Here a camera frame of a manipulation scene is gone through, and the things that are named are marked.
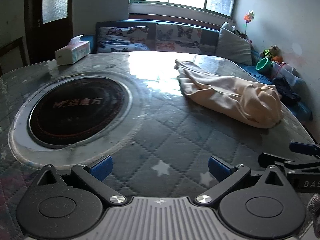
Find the green plastic bucket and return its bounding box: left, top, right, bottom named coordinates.
left=255, top=57, right=273, bottom=75

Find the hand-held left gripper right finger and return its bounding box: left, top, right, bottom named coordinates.
left=195, top=156, right=285, bottom=204

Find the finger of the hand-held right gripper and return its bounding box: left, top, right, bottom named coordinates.
left=258, top=152, right=320, bottom=177
left=289, top=141, right=320, bottom=157

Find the cream knit garment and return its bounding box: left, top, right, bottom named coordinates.
left=174, top=59, right=284, bottom=129

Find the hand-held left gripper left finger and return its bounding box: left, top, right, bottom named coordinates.
left=37, top=155, right=127, bottom=205

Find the colourful pinwheel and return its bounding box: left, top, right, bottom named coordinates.
left=243, top=10, right=255, bottom=36

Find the blue corner sofa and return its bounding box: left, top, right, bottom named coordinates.
left=80, top=19, right=313, bottom=123

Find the round black induction cooktop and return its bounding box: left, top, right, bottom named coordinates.
left=27, top=76, right=132, bottom=148

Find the person's right forearm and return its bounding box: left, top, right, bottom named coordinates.
left=306, top=193, right=320, bottom=232

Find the clear plastic storage box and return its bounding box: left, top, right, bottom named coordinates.
left=271, top=61, right=303, bottom=85

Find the square butterfly print cushion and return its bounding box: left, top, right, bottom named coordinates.
left=155, top=23, right=202, bottom=54

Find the dark blue clothes pile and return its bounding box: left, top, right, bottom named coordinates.
left=272, top=77, right=302, bottom=105

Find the green brown plush toy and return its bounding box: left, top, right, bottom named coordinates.
left=260, top=45, right=284, bottom=63

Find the grey quilted star table cover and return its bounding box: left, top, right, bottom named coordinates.
left=0, top=51, right=317, bottom=240

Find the wide butterfly print cushion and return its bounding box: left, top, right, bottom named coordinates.
left=96, top=26, right=153, bottom=53

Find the dark wooden glass-panel door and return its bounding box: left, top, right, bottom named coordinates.
left=25, top=0, right=74, bottom=65

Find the grey pillow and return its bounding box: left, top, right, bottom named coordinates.
left=216, top=22, right=253, bottom=66

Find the white tissue box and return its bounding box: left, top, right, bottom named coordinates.
left=55, top=34, right=91, bottom=66

